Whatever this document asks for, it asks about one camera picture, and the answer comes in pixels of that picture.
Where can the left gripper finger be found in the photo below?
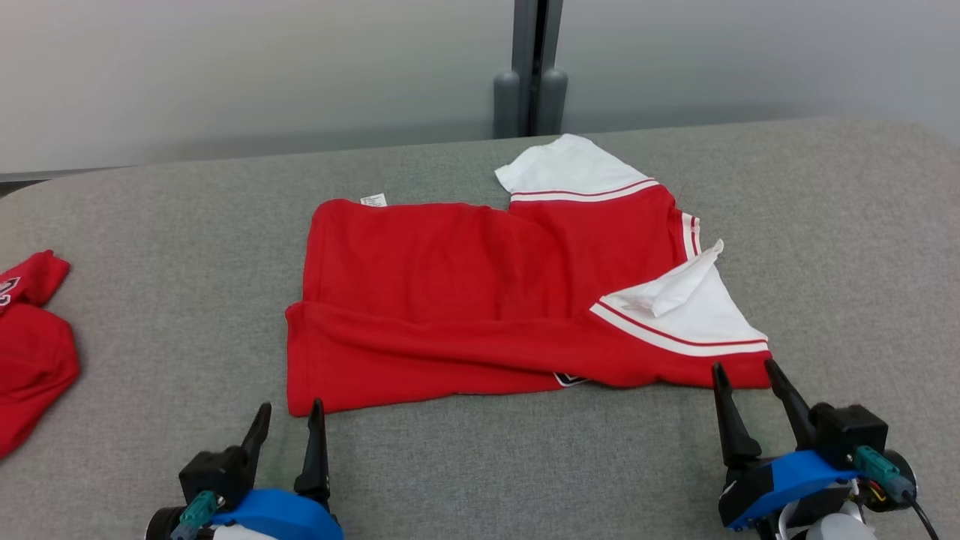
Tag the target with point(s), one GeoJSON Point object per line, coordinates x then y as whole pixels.
{"type": "Point", "coordinates": [315, 465]}
{"type": "Point", "coordinates": [257, 439]}

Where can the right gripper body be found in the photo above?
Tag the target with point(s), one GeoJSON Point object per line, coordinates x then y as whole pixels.
{"type": "Point", "coordinates": [735, 491]}

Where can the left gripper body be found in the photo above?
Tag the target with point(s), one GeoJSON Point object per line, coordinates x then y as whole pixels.
{"type": "Point", "coordinates": [161, 525]}

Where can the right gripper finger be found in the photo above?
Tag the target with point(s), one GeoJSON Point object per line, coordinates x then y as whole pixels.
{"type": "Point", "coordinates": [733, 435]}
{"type": "Point", "coordinates": [793, 405]}

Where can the red shorts white stripe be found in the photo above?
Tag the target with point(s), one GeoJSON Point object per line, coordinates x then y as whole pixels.
{"type": "Point", "coordinates": [37, 360]}

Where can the red white-sleeved jersey shirt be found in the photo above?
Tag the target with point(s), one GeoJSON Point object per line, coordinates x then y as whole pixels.
{"type": "Point", "coordinates": [450, 300]}

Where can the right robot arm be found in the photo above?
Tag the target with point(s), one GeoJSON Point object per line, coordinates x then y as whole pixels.
{"type": "Point", "coordinates": [840, 529]}

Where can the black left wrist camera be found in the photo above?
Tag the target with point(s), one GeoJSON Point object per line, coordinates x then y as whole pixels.
{"type": "Point", "coordinates": [214, 472]}

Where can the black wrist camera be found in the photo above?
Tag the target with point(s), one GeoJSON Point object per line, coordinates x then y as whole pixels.
{"type": "Point", "coordinates": [214, 472]}
{"type": "Point", "coordinates": [847, 435]}

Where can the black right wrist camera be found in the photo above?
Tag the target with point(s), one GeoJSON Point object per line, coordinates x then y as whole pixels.
{"type": "Point", "coordinates": [847, 435]}

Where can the blue right camera mount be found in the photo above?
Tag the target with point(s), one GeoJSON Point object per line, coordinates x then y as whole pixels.
{"type": "Point", "coordinates": [795, 472]}

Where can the grey partition base rail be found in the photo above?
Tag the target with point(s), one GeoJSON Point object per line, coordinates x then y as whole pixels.
{"type": "Point", "coordinates": [60, 175]}

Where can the grey metal partition post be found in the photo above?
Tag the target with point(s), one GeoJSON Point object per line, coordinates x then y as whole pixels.
{"type": "Point", "coordinates": [523, 37]}

